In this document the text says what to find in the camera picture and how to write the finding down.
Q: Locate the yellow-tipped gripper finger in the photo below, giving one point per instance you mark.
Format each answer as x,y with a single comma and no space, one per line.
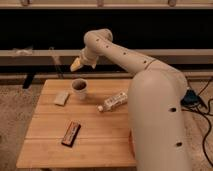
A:
75,65

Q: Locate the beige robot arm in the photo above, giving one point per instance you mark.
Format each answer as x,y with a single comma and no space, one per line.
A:
154,103

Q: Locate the wooden bench rail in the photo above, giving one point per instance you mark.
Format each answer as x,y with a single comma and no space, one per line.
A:
45,57

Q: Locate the blue power adapter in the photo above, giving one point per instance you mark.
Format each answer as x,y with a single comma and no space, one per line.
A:
190,98

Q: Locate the paper cup with brown liquid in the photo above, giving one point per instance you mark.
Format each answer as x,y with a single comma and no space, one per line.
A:
79,87

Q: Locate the beige sponge block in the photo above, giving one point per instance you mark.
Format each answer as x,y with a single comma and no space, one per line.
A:
61,98

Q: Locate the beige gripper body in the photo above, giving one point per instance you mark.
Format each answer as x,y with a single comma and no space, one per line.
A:
88,57

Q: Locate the black and orange eraser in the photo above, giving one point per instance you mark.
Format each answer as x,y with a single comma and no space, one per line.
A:
71,134

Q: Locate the wooden table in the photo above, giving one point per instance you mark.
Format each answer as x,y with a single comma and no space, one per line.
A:
77,135

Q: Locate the clear plastic bottle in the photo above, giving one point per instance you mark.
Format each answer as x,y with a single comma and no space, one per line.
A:
113,102

